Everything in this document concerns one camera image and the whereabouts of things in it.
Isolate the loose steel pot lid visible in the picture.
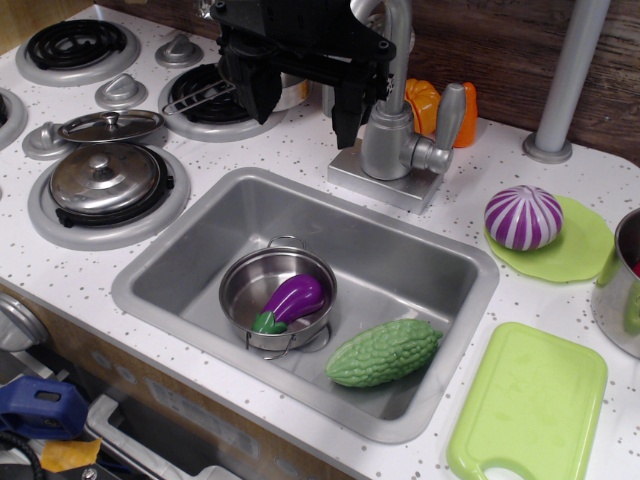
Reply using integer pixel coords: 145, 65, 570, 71
58, 110, 164, 143

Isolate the grey oven knob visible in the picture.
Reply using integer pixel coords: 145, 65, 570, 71
1, 293, 49, 352

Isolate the grey stove knob lower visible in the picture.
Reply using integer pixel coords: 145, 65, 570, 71
22, 122, 77, 161

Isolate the grey vertical post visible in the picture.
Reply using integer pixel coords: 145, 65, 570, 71
523, 0, 610, 164

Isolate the yellow tape piece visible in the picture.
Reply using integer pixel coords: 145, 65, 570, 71
41, 438, 102, 473

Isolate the steel pot at right edge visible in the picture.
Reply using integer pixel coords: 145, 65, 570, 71
591, 209, 639, 358

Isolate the grey stove knob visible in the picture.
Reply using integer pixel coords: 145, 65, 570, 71
94, 73, 148, 110
155, 34, 204, 69
22, 122, 77, 161

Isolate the grey stove knob top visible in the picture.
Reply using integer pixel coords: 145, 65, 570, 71
155, 34, 204, 69

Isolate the steel pot behind gripper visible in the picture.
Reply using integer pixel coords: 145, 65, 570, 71
274, 73, 311, 112

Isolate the stove burner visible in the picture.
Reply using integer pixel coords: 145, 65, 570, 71
27, 145, 191, 251
15, 19, 140, 87
1, 88, 28, 150
158, 63, 286, 143

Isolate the purple striped toy onion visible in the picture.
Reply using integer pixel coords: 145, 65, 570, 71
484, 185, 564, 251

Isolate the front left stove burner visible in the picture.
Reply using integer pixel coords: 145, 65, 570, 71
27, 145, 191, 251

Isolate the far left stove burner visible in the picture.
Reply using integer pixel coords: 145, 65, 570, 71
1, 88, 28, 150

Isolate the blue clamp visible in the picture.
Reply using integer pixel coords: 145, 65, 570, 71
1, 376, 89, 440

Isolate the orange toy pepper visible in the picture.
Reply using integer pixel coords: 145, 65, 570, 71
404, 78, 478, 148

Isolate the light green cutting board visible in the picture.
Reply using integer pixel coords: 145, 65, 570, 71
446, 322, 608, 479

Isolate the grey sink basin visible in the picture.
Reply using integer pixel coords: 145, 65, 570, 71
112, 168, 499, 444

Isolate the silver toy faucet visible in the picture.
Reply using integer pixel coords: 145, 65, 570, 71
327, 0, 466, 214

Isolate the purple toy eggplant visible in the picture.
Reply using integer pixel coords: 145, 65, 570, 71
251, 274, 324, 334

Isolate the steel pot with lid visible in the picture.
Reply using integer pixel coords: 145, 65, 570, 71
49, 142, 167, 216

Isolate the light green round plate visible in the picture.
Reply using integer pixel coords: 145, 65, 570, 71
485, 196, 614, 283

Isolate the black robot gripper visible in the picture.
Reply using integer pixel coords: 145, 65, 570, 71
210, 1, 396, 149

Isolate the small steel pot in sink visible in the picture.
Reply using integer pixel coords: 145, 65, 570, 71
219, 235, 337, 360

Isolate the green toy bitter melon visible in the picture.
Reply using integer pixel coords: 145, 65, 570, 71
324, 319, 443, 388

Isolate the back left stove burner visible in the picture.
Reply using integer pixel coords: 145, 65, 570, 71
15, 19, 140, 87

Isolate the grey stove knob middle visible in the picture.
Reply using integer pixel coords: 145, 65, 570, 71
94, 73, 148, 110

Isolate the back middle stove burner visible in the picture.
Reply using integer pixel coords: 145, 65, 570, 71
158, 63, 286, 143

